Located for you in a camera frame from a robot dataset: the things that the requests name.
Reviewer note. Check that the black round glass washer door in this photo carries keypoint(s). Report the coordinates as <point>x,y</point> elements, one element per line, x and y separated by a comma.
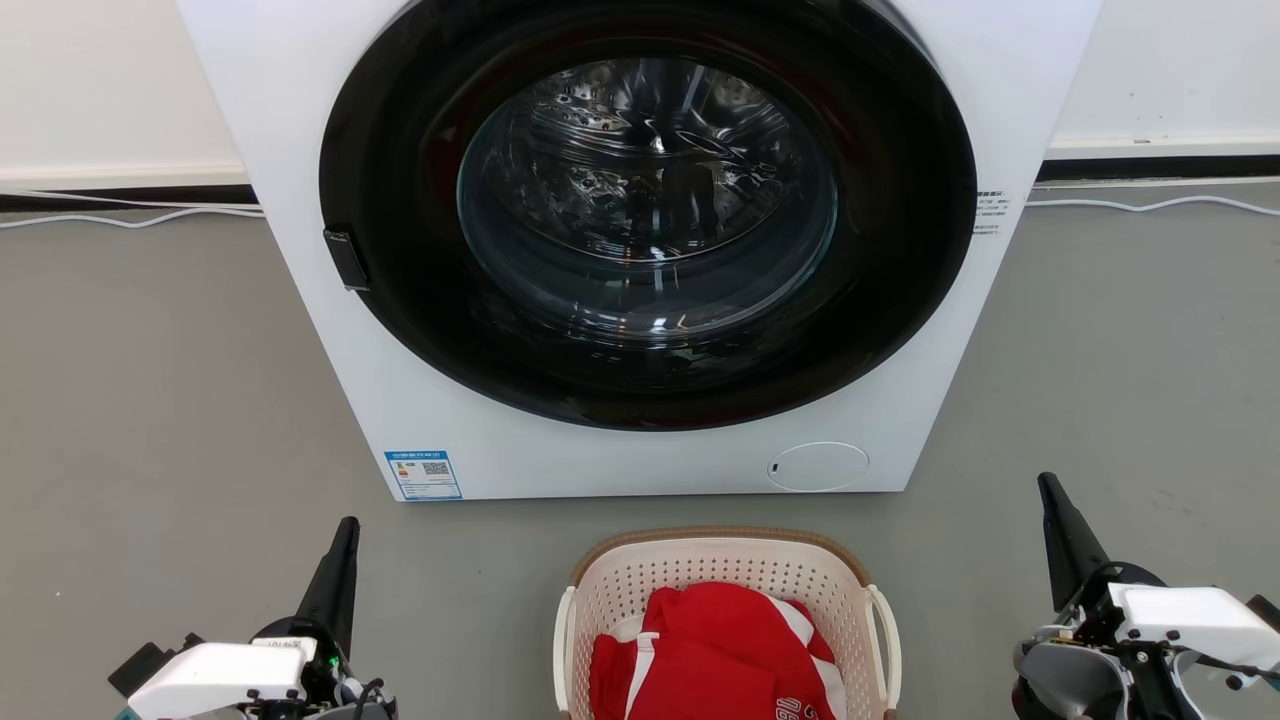
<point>400,250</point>

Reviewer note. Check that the white front-load washing machine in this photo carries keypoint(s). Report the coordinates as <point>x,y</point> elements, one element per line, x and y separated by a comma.
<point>300,150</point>

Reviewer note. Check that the cream perforated laundry basket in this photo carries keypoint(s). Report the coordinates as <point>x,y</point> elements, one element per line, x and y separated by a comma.
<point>730,562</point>

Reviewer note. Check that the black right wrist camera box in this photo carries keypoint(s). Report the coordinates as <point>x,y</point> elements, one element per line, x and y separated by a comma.
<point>1266,610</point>

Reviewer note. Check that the red and white garment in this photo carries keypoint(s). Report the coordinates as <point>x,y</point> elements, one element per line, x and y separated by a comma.
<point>720,660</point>

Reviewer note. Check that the small printed text sticker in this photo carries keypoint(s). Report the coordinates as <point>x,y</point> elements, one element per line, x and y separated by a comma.
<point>990,212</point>

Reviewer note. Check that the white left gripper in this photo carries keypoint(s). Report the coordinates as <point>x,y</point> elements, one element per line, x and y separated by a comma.
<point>215,675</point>

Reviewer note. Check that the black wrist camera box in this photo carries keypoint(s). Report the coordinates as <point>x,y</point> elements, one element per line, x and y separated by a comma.
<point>150,665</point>
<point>1266,610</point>

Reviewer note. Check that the blue energy label sticker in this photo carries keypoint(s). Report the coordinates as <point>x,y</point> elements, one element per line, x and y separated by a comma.
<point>423,475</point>

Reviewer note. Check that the white oval filter cover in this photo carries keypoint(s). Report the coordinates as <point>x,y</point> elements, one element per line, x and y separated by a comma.
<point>818,467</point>

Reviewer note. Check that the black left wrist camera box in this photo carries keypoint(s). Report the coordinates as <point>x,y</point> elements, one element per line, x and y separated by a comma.
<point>150,665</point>

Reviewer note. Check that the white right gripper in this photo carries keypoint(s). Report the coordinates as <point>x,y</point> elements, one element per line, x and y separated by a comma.
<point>1190,615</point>

